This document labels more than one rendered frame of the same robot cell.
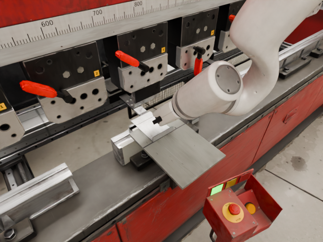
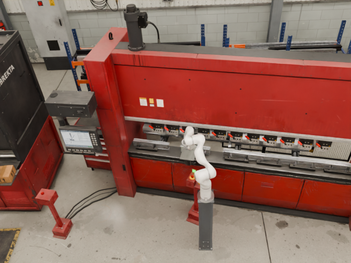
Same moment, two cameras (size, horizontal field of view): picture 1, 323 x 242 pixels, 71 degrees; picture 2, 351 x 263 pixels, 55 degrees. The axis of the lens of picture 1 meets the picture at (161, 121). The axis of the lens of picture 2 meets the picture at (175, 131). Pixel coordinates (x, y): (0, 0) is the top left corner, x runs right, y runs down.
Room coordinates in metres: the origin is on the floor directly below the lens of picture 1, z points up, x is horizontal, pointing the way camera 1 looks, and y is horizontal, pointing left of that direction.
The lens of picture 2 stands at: (-1.42, -2.47, 4.02)
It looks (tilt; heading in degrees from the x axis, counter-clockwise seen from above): 41 degrees down; 55
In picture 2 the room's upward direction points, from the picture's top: 4 degrees counter-clockwise
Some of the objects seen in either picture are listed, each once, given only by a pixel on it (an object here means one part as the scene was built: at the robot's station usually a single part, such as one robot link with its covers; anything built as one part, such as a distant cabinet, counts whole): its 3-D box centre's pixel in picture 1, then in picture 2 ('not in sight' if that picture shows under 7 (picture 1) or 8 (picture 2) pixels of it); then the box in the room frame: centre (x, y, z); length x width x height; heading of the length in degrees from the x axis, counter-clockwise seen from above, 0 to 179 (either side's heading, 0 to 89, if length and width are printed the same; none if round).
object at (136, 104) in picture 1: (146, 90); not in sight; (0.60, 0.05, 1.13); 0.10 x 0.02 x 0.10; 129
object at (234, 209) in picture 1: (233, 210); not in sight; (0.37, -0.25, 0.79); 0.04 x 0.04 x 0.04
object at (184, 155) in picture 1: (175, 144); (188, 152); (0.49, -0.04, 1.00); 0.26 x 0.18 x 0.01; 39
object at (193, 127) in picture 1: (166, 144); not in sight; (0.58, -0.02, 0.89); 0.30 x 0.05 x 0.03; 129
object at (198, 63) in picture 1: (197, 61); not in sight; (0.65, -0.11, 1.20); 0.04 x 0.02 x 0.10; 39
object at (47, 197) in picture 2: not in sight; (54, 212); (-1.19, 0.72, 0.41); 0.25 x 0.20 x 0.83; 39
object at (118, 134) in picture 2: not in sight; (123, 120); (0.13, 0.92, 1.15); 0.85 x 0.25 x 2.30; 39
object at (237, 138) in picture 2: not in sight; (236, 134); (0.96, -0.40, 1.26); 0.15 x 0.09 x 0.17; 129
